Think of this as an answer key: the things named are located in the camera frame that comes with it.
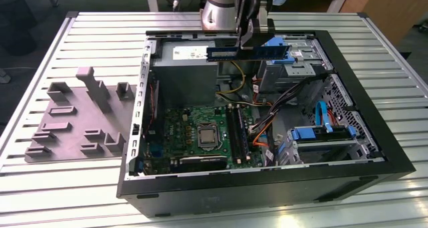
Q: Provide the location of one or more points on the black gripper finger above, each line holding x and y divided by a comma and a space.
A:
247, 55
262, 27

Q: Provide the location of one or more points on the blue RAM stick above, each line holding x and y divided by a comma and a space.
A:
221, 53

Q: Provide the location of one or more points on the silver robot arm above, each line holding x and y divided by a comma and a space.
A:
217, 12

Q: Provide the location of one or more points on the metal drive cage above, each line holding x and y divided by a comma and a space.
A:
301, 71

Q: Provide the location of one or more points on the grey power supply unit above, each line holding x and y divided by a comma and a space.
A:
183, 80

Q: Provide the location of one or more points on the green motherboard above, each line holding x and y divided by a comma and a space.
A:
214, 114

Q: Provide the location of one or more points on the gold square inductor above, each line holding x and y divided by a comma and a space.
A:
189, 133
189, 127
189, 140

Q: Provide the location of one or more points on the silver CPU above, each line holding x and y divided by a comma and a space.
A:
207, 136

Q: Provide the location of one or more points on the hard disk in blue carrier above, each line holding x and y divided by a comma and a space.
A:
304, 134

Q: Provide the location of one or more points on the thin metal locking lever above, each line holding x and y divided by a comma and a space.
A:
221, 144

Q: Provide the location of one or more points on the wooden cabinet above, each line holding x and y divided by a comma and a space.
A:
384, 10

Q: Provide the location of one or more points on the metal disk bay cage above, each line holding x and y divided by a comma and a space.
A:
321, 144

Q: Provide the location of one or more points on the black graphics card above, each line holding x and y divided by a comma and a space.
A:
201, 164

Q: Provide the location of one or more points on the blue expansion slot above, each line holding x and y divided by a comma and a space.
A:
157, 151

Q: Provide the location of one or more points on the grey parts rack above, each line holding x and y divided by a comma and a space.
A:
83, 117

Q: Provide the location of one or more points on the black PC case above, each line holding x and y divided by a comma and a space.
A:
234, 193

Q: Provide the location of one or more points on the blue VGA port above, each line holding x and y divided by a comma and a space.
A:
138, 168

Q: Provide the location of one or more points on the black office chair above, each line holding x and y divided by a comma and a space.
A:
16, 32

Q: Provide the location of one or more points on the grey metal foot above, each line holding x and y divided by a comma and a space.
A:
4, 76

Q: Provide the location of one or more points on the blue plastic drive bracket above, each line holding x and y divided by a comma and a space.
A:
284, 61

